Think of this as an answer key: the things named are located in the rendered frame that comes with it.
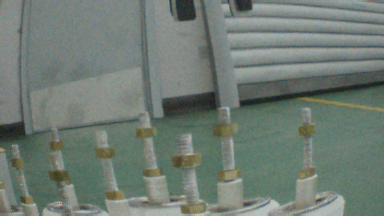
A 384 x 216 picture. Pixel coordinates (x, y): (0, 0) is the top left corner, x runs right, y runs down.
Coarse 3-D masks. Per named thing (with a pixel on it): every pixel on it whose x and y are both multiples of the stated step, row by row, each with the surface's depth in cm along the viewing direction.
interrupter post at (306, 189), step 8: (296, 184) 80; (304, 184) 79; (312, 184) 79; (296, 192) 80; (304, 192) 79; (312, 192) 79; (296, 200) 80; (304, 200) 79; (312, 200) 79; (296, 208) 80
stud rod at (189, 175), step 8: (184, 136) 72; (184, 144) 72; (184, 152) 72; (192, 152) 73; (184, 168) 73; (192, 168) 73; (184, 176) 73; (192, 176) 73; (184, 184) 73; (192, 184) 73; (184, 192) 73; (192, 192) 73; (192, 200) 73
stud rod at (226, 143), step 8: (224, 112) 89; (224, 120) 89; (224, 136) 89; (224, 144) 89; (232, 144) 89; (224, 152) 89; (232, 152) 89; (224, 160) 89; (232, 160) 89; (224, 168) 89; (232, 168) 89
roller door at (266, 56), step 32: (224, 0) 580; (256, 0) 584; (288, 0) 589; (320, 0) 595; (352, 0) 603; (224, 32) 576; (256, 32) 586; (288, 32) 591; (320, 32) 597; (352, 32) 602; (224, 64) 577; (256, 64) 586; (288, 64) 591; (320, 64) 595; (352, 64) 602; (224, 96) 578; (256, 96) 585; (288, 96) 589
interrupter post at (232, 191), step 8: (224, 184) 89; (232, 184) 89; (240, 184) 89; (224, 192) 89; (232, 192) 89; (240, 192) 89; (224, 200) 89; (232, 200) 89; (240, 200) 89; (224, 208) 89; (232, 208) 89; (240, 208) 89
